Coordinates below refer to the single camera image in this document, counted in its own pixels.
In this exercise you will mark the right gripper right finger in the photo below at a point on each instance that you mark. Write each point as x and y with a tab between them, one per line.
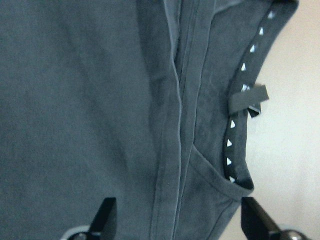
256	224

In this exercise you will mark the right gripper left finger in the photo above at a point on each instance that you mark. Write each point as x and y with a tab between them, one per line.
104	224

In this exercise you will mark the black printed t-shirt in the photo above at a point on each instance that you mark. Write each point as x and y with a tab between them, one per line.
145	101

